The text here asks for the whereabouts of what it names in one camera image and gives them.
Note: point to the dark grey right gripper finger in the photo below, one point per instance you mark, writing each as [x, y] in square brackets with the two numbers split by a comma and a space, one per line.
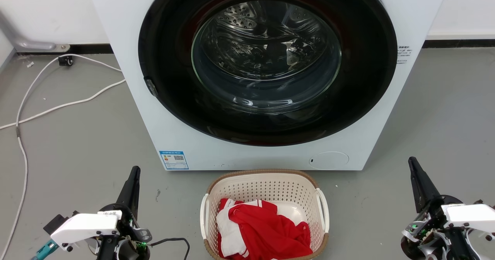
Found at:
[422, 186]

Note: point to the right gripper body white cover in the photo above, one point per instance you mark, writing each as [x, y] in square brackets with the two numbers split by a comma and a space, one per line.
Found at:
[464, 215]

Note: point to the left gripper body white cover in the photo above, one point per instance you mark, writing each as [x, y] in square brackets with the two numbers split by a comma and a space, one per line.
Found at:
[89, 226]

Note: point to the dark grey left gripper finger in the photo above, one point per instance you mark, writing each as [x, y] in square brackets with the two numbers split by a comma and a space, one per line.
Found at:
[130, 192]

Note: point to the cream perforated laundry basket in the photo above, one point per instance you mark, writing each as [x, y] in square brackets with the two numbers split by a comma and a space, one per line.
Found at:
[267, 184]

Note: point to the blue energy label sticker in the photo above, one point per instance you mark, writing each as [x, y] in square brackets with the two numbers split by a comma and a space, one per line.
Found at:
[174, 160]

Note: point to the round white filter cover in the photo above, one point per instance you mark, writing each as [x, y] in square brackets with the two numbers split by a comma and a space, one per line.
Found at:
[328, 160]

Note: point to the black round washer door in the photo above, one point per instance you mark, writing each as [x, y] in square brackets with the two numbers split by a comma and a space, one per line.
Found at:
[170, 78]

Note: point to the red and white garment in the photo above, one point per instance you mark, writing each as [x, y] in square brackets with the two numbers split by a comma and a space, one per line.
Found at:
[267, 229]

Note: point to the white front-load washing machine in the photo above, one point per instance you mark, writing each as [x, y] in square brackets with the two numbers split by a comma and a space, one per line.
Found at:
[127, 28]

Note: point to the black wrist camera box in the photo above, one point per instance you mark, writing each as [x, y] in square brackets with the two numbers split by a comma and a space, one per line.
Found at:
[56, 223]

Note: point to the grey wall pipe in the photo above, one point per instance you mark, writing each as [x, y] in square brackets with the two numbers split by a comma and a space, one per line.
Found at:
[27, 43]

